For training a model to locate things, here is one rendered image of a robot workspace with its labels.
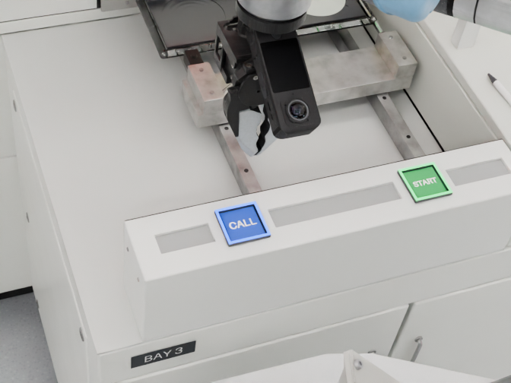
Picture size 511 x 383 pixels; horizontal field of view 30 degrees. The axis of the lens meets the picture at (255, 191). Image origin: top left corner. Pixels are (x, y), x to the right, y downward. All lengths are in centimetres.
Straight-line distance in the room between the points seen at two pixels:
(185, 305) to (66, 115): 43
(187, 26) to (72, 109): 22
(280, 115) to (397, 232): 39
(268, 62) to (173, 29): 61
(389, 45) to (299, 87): 63
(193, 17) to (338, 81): 26
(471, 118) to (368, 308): 32
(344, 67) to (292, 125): 62
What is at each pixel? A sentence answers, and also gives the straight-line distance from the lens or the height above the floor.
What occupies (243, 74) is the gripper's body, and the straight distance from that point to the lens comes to 97.
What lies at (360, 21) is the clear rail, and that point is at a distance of 160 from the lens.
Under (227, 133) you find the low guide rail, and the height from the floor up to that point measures 85.
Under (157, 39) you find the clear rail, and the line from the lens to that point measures 151.
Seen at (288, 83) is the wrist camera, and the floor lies 126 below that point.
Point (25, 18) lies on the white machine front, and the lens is 164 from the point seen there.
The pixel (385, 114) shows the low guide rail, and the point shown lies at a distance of 154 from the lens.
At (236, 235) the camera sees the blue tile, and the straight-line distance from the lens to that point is 118.
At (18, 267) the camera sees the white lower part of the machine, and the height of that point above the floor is 17.
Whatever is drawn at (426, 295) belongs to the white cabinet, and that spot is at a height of 74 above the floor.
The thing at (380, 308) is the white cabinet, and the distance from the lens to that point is 143.
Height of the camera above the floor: 190
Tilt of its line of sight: 50 degrees down
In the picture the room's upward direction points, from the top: 10 degrees clockwise
